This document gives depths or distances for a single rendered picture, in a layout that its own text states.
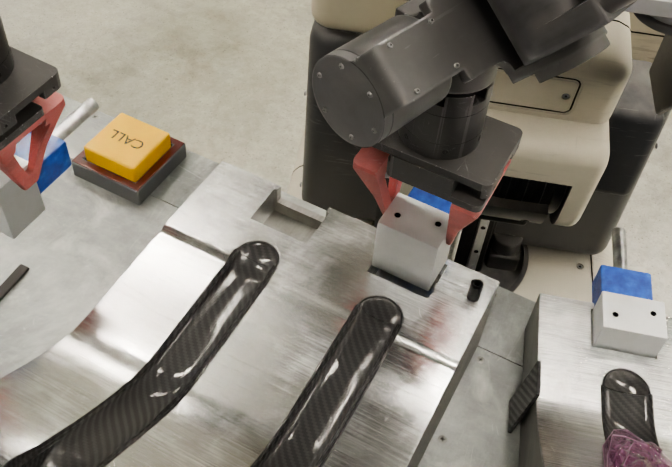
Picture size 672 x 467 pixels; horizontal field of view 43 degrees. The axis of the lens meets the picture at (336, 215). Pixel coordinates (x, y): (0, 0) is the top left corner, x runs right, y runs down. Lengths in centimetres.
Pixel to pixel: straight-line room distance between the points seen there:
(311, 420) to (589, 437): 20
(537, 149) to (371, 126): 50
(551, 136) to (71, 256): 51
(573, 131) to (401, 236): 38
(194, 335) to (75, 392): 10
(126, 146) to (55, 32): 162
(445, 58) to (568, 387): 31
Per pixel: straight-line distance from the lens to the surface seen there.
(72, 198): 86
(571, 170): 97
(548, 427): 66
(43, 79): 61
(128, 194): 84
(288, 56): 232
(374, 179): 60
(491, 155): 58
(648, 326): 71
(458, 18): 48
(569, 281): 152
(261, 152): 204
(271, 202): 73
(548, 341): 71
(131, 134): 86
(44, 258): 81
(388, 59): 45
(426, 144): 56
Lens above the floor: 141
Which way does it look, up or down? 48 degrees down
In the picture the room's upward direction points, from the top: 6 degrees clockwise
